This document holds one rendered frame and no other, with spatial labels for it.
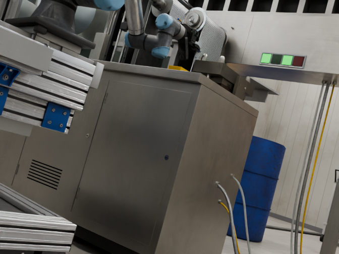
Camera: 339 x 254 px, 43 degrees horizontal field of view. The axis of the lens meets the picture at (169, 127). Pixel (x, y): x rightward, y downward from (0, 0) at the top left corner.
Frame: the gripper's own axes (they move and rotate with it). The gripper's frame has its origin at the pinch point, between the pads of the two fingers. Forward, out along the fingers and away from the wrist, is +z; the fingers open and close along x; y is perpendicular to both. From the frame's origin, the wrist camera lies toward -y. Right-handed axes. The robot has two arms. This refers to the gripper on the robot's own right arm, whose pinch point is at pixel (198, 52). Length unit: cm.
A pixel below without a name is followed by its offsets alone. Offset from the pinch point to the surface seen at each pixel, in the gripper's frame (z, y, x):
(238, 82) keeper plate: 10.1, -11.0, -21.8
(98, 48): 4, -3, 76
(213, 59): 15.9, 1.8, -0.3
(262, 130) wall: 620, 49, 224
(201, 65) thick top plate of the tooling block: -6.4, -8.7, -8.1
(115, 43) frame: -14.2, -3.8, 45.2
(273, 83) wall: 616, 145, 225
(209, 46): 8.0, 6.3, -0.3
